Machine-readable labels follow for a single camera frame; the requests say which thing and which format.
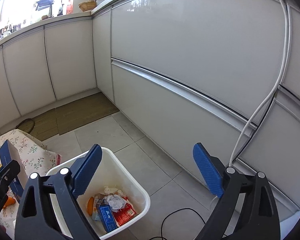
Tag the blue faucet cloth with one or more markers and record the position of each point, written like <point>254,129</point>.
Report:
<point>42,4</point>

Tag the white kitchen cabinets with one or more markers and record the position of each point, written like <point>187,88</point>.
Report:
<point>222,72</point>

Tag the orange peel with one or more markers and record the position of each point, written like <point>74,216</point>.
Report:
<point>9,201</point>
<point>90,206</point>

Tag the red instant noodle cup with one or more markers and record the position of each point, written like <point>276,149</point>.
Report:
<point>125,214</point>

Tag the white plastic trash bin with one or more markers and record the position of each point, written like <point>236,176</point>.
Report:
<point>112,173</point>

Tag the wicker basket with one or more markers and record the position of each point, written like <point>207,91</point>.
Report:
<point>87,6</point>

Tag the floral tablecloth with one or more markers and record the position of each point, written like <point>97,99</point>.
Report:
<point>35,157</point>

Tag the brown floor mat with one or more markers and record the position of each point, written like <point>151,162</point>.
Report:
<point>68,117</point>

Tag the light blue milk carton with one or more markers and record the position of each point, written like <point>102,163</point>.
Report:
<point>98,201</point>

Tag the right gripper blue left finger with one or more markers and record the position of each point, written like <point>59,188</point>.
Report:
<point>36,218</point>

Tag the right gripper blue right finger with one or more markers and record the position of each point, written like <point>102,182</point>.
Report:
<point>258,218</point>

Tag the red drink bottle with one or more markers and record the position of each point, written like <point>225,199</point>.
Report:
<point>69,7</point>

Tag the dark blue small box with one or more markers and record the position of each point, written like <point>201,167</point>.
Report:
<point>107,218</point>

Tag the white tissue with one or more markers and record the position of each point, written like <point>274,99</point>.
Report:
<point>115,198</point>

